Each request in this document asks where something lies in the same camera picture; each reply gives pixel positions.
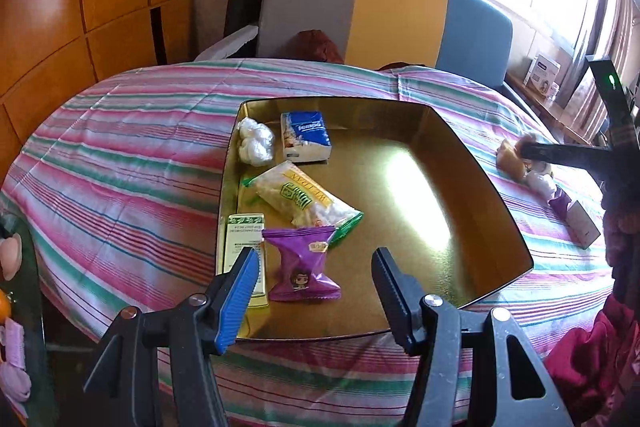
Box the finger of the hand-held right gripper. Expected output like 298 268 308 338
520 140 609 170

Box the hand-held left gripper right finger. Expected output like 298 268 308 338
371 247 574 427

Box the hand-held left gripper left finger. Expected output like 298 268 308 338
82 246 262 427

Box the purple snack packet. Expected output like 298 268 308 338
547 189 576 223
261 226 343 303

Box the green labelled small box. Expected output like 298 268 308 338
218 213 273 310

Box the white cardboard box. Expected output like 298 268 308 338
565 201 602 250

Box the gold metal tin box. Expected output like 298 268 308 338
215 96 535 342

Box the green yellow snack packet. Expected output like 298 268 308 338
240 160 365 248

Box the blue white tissue pack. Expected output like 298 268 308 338
280 111 337 164

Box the person's right hand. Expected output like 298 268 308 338
601 186 640 268

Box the wooden side desk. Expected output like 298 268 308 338
505 74 596 145

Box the white printed carton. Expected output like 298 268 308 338
524 54 562 94

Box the striped pink curtain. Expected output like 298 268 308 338
565 0 640 142

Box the striped tablecloth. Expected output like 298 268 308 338
0 57 618 427

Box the magenta blanket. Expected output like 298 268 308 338
542 292 640 425

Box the grey yellow blue chair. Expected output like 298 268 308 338
192 0 536 108

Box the pink fluffy item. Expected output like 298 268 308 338
0 322 32 403

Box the pink heart-shaped object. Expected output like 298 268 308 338
0 234 23 280

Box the dark red cloth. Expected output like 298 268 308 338
292 29 346 64

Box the wooden wardrobe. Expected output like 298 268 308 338
0 0 198 162

